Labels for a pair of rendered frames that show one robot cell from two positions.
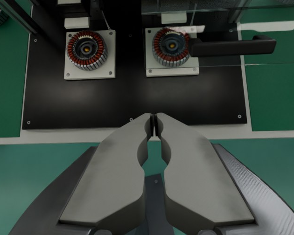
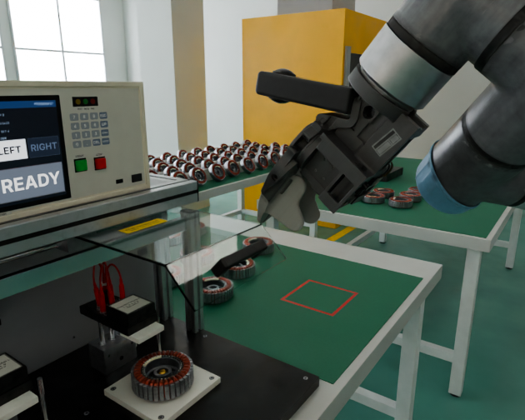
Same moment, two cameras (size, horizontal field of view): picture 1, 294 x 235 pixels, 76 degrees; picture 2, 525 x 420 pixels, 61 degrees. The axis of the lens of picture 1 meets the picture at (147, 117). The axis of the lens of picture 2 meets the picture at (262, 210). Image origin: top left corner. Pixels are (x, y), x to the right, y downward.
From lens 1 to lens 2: 0.50 m
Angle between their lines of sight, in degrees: 72
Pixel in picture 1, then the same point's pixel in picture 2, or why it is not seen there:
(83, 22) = (27, 397)
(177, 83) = (207, 406)
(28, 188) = not seen: outside the picture
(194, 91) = (236, 397)
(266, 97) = (303, 355)
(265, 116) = (323, 366)
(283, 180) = not seen: outside the picture
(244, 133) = (331, 392)
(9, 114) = not seen: outside the picture
